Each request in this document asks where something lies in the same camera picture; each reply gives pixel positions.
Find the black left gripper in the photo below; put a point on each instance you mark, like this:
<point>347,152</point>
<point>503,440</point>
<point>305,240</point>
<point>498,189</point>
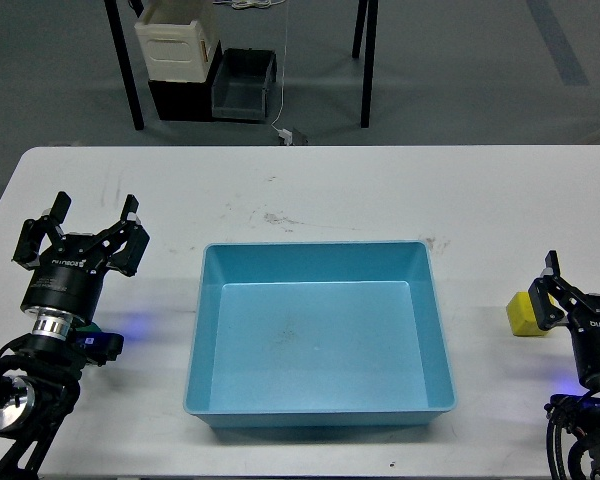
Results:
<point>68,275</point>

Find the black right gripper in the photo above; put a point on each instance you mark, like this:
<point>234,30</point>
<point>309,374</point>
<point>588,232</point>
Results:
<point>555,302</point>

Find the yellow block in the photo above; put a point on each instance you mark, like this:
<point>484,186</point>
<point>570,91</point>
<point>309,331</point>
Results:
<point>521,316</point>

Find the green block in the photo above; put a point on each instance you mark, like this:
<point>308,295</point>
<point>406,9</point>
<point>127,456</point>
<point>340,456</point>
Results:
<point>90,329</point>

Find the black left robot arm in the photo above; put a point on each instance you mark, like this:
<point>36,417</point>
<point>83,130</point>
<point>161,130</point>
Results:
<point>40,371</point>

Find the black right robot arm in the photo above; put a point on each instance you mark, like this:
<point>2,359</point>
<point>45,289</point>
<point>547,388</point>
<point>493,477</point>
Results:
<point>573,429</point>

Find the black box under crate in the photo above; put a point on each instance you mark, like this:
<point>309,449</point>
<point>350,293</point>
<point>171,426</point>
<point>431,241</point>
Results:
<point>186,101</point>

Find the blue plastic tray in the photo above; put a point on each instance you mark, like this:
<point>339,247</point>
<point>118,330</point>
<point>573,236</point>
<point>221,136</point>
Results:
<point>318,335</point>

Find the cream plastic crate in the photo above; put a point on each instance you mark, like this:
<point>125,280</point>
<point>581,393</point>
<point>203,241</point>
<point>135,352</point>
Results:
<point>178,40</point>

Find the grey plastic bin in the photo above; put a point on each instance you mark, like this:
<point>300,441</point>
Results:
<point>241,87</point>

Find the white power adapter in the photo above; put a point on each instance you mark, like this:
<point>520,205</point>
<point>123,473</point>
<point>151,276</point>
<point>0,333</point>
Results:
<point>285,137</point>

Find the black table leg left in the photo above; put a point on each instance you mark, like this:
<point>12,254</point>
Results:
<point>120,46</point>

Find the black table leg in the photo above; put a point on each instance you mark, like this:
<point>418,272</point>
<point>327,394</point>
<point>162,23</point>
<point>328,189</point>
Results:
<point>120,46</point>
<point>364,40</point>

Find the black table leg right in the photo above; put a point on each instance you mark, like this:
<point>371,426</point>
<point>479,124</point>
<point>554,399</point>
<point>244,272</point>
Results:
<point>364,40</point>

